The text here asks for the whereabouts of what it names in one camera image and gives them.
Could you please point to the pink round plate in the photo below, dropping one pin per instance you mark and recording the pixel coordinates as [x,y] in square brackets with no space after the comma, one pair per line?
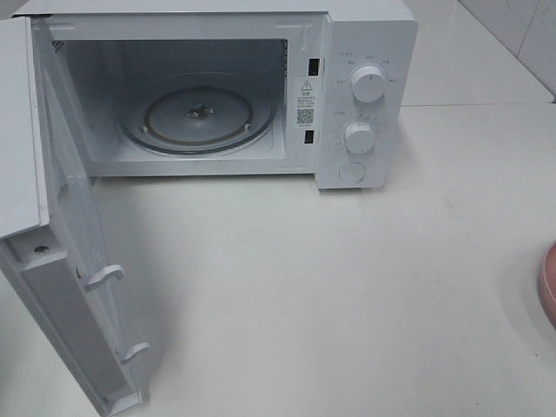
[546,284]

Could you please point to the white timer knob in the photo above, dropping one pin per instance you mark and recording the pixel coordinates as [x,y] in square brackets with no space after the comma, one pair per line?
[359,137]

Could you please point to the white microwave door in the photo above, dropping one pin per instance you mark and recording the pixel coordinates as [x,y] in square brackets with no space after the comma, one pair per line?
[52,249]

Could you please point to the upper white power knob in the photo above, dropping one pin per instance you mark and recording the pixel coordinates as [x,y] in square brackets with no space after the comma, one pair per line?
[368,82]

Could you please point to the round white door button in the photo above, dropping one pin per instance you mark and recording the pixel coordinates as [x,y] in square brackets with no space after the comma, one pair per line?
[352,172]

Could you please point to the white microwave oven body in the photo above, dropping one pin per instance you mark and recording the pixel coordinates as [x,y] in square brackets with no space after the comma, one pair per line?
[314,45]

